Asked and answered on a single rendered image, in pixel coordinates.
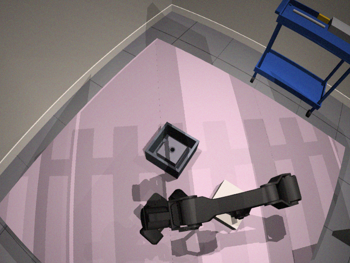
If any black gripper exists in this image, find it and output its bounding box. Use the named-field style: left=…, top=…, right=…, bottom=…
left=140, top=189, right=188, bottom=245

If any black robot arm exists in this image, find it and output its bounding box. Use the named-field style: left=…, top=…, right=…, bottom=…
left=140, top=173, right=302, bottom=232

